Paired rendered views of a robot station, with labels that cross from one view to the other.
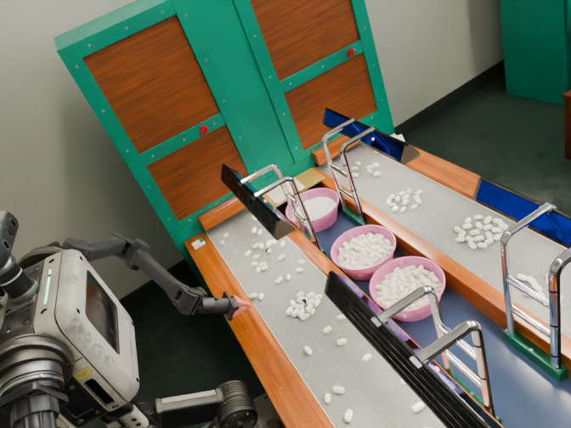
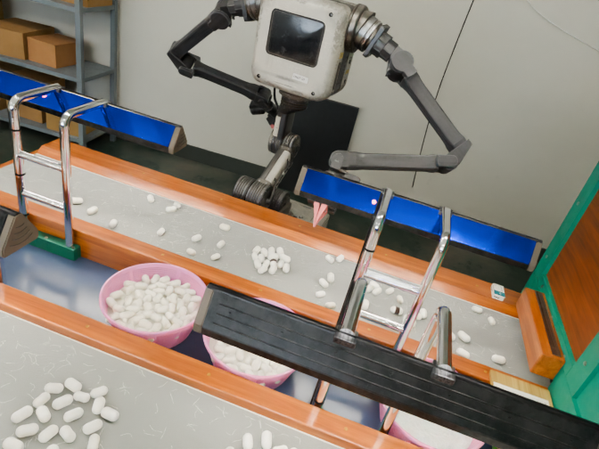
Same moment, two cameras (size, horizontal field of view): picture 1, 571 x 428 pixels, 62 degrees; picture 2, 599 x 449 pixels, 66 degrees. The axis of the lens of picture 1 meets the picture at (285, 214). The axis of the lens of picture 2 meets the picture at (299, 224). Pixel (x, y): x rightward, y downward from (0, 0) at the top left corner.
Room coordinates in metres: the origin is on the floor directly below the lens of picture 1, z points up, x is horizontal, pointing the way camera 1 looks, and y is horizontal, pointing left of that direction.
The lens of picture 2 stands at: (1.82, -1.00, 1.59)
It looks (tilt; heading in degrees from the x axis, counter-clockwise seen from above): 30 degrees down; 113
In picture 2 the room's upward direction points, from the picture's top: 14 degrees clockwise
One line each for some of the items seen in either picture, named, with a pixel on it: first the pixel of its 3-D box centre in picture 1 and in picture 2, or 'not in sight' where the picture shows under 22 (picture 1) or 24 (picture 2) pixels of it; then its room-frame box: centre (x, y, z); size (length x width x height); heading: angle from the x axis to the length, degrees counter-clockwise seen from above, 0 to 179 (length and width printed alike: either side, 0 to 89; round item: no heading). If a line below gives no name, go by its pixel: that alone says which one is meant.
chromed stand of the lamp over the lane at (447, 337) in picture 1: (438, 373); (64, 171); (0.74, -0.20, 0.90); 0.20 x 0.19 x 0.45; 13
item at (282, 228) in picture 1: (251, 195); (414, 213); (1.67, 0.10, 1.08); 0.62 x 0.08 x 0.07; 13
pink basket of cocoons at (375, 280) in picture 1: (408, 291); (155, 308); (1.20, -0.30, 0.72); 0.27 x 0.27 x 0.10
